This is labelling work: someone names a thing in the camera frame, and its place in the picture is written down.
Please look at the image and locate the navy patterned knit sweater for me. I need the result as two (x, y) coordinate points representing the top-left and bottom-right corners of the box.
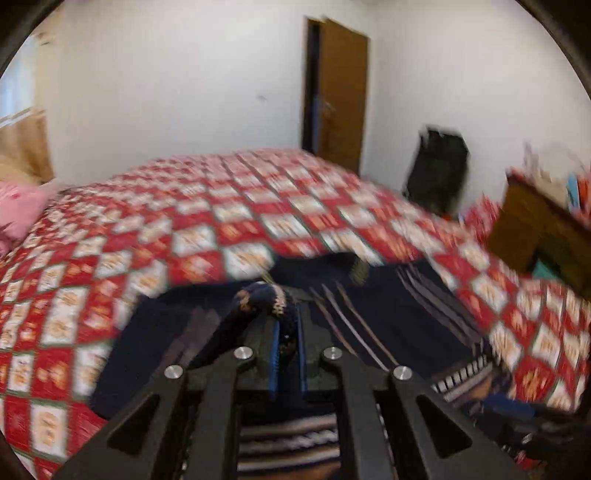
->
(89, 252), (512, 479)

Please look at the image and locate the black bag by wall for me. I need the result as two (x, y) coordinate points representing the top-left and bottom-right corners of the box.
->
(403, 126), (470, 216)

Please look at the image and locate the pink folded blanket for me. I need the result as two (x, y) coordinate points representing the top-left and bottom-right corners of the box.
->
(0, 182), (61, 257)

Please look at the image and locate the brown wooden dresser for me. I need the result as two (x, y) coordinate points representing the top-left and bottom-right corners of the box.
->
(485, 172), (590, 299)

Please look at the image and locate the brown wooden door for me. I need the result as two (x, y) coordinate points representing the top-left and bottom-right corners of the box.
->
(301, 17), (370, 174)

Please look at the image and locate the red checkered teddy bedspread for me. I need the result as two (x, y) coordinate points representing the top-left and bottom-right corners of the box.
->
(1, 150), (590, 479)

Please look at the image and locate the beige wooden headboard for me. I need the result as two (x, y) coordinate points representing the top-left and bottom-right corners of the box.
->
(0, 109), (54, 185)

